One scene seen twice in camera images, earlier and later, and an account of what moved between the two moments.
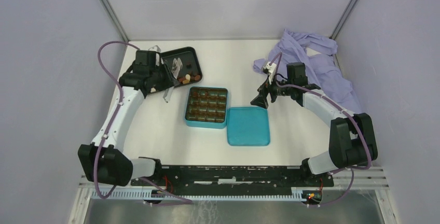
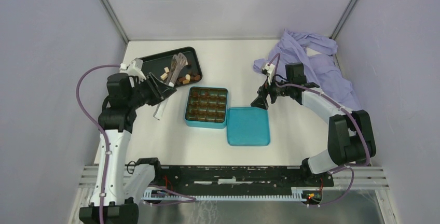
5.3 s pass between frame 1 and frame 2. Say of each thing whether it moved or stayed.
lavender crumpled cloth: stayed
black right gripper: stayed
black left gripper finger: moved
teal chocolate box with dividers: stayed
